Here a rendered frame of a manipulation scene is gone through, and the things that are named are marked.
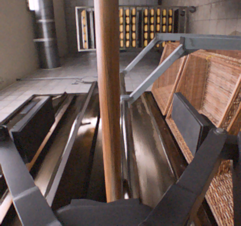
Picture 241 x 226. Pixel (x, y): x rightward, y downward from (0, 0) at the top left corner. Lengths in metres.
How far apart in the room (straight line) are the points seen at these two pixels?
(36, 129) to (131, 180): 0.23
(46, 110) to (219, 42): 0.64
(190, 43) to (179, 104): 0.52
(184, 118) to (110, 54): 0.12
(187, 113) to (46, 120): 0.13
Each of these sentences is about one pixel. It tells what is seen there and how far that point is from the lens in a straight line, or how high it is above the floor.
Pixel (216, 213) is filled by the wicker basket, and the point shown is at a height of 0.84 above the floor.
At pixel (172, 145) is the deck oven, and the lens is 1.11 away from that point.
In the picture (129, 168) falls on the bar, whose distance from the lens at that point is 0.37.
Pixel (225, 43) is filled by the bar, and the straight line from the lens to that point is 0.75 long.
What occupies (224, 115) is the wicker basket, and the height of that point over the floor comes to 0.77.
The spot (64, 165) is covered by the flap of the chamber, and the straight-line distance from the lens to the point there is 0.76.
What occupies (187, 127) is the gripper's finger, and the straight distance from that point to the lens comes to 0.16.
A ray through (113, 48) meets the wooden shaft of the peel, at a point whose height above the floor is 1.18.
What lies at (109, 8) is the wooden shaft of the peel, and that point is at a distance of 0.23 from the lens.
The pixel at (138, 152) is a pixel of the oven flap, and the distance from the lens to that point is 1.06.
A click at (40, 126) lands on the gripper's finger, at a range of 0.18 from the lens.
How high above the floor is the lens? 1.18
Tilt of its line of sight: 1 degrees down
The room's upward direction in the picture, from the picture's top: 91 degrees counter-clockwise
